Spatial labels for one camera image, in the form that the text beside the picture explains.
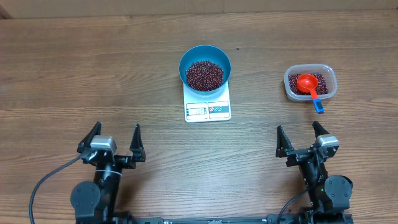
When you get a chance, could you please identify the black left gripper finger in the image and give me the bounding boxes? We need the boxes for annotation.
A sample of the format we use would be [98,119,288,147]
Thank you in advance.
[77,121,101,153]
[129,124,146,162]

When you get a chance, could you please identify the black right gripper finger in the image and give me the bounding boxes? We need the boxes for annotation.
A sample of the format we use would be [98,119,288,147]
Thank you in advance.
[275,125,294,158]
[312,121,329,138]

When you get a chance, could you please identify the red measuring scoop blue handle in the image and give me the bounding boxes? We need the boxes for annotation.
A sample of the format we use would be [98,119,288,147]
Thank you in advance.
[296,73,324,114]

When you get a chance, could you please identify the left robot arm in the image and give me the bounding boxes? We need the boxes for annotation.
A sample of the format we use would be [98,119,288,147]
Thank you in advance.
[70,122,146,223]

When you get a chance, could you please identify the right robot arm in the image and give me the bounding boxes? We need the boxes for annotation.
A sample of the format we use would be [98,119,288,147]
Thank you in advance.
[275,121,353,224]

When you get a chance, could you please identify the white digital kitchen scale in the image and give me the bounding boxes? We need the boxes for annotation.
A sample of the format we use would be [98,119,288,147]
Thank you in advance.
[183,83,231,123]

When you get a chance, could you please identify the red beans in bowl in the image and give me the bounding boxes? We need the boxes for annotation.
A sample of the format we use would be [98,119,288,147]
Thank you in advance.
[185,60,224,91]

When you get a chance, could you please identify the blue bowl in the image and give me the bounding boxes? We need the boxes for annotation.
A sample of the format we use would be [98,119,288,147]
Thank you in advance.
[178,45,232,95]

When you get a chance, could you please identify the red beans in container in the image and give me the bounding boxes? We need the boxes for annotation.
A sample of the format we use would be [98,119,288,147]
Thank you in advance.
[288,73,329,95]

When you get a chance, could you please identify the clear plastic bean container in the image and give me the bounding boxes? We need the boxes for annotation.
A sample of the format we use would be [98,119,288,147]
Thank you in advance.
[284,63,338,101]

